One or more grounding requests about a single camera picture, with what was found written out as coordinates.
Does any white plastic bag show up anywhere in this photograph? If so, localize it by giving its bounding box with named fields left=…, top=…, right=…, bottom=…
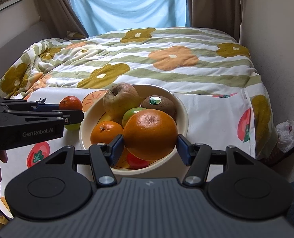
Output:
left=275, top=120, right=294, bottom=153

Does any large orange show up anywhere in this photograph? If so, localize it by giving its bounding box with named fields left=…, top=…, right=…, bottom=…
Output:
left=123, top=109, right=178, bottom=161

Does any brown curtain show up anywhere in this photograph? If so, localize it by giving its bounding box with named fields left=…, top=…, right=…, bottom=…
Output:
left=34, top=0, right=88, bottom=39
left=187, top=0, right=242, bottom=41

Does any yellow-red wrinkled apple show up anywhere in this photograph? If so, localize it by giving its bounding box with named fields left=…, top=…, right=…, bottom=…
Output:
left=102, top=83, right=140, bottom=121

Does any brown right curtain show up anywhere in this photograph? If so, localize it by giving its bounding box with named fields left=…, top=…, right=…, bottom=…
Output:
left=187, top=0, right=242, bottom=41

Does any black cable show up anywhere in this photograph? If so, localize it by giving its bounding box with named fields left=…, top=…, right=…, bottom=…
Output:
left=268, top=142, right=294, bottom=162

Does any floral striped duvet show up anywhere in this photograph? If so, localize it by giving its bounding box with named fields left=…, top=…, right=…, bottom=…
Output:
left=0, top=27, right=278, bottom=158

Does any brown kiwi with sticker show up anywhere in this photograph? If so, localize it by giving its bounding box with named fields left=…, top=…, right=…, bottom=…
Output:
left=142, top=95, right=177, bottom=118

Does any brown left curtain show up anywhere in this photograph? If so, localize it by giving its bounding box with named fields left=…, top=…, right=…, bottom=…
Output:
left=34, top=0, right=88, bottom=39

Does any cream cartoon bowl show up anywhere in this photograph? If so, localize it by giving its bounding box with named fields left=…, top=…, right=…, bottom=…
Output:
left=79, top=84, right=188, bottom=179

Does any light blue window cloth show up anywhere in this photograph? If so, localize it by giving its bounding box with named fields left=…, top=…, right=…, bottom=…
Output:
left=69, top=0, right=190, bottom=36

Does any green apple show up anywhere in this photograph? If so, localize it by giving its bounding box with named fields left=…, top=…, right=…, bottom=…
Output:
left=64, top=123, right=81, bottom=131
left=122, top=107, right=145, bottom=127

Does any red tomato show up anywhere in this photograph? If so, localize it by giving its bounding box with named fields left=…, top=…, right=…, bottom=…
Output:
left=126, top=153, right=153, bottom=169

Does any medium orange mandarin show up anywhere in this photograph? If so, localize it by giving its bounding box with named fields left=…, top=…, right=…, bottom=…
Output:
left=90, top=121, right=123, bottom=145

